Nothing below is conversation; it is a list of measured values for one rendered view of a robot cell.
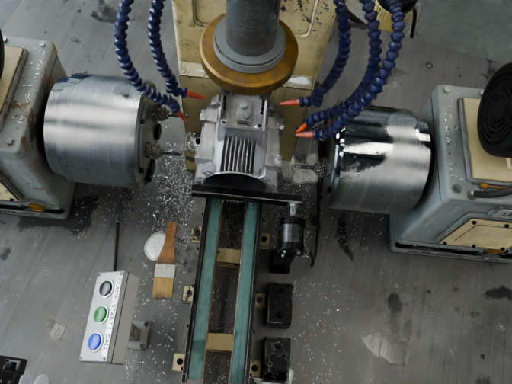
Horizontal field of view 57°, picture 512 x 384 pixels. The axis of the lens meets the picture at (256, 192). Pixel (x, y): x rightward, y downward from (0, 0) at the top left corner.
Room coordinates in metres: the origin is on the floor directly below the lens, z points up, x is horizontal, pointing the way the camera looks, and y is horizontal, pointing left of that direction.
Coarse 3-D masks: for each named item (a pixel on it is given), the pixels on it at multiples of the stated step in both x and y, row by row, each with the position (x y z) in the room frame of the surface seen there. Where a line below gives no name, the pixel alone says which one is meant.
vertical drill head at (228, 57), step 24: (240, 0) 0.55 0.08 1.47; (264, 0) 0.55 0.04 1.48; (216, 24) 0.63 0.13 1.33; (240, 24) 0.55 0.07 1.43; (264, 24) 0.56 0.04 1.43; (216, 48) 0.56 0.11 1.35; (240, 48) 0.55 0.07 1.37; (264, 48) 0.56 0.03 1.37; (288, 48) 0.60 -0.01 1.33; (216, 72) 0.52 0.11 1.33; (240, 72) 0.53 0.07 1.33; (264, 72) 0.54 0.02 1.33; (288, 72) 0.55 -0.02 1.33; (264, 96) 0.54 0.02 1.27
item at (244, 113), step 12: (228, 96) 0.63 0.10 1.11; (240, 96) 0.64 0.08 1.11; (252, 96) 0.64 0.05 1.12; (228, 108) 0.60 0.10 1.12; (240, 108) 0.60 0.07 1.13; (252, 108) 0.61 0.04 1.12; (264, 108) 0.60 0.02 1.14; (228, 120) 0.57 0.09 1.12; (240, 120) 0.57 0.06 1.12; (252, 120) 0.58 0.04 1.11; (264, 120) 0.56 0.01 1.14; (228, 132) 0.53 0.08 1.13; (240, 132) 0.53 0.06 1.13; (252, 132) 0.54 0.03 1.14; (264, 132) 0.56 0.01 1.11
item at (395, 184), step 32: (320, 128) 0.62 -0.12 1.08; (352, 128) 0.57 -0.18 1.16; (384, 128) 0.59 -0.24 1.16; (416, 128) 0.60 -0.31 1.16; (320, 160) 0.60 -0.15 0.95; (352, 160) 0.51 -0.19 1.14; (384, 160) 0.52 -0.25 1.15; (416, 160) 0.53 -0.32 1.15; (320, 192) 0.50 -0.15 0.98; (352, 192) 0.46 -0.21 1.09; (384, 192) 0.47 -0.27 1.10; (416, 192) 0.49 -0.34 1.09
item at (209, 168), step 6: (216, 96) 0.64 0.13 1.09; (216, 102) 0.63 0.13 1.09; (270, 102) 0.65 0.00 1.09; (216, 108) 0.63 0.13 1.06; (270, 108) 0.64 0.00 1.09; (276, 108) 0.65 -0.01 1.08; (210, 162) 0.47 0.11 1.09; (204, 168) 0.46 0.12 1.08; (210, 168) 0.46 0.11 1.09; (264, 168) 0.48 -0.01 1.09; (210, 174) 0.45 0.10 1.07; (258, 174) 0.47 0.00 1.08; (264, 174) 0.46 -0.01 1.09; (270, 174) 0.47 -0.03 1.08; (264, 180) 0.46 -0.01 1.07; (270, 180) 0.46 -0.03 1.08
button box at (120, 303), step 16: (112, 272) 0.20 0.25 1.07; (128, 272) 0.21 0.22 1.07; (96, 288) 0.17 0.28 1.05; (112, 288) 0.17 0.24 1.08; (128, 288) 0.18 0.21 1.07; (96, 304) 0.14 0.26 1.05; (112, 304) 0.14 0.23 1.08; (128, 304) 0.15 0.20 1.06; (112, 320) 0.11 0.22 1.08; (128, 320) 0.12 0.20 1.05; (112, 336) 0.08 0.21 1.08; (128, 336) 0.09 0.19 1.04; (96, 352) 0.05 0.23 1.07; (112, 352) 0.06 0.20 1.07
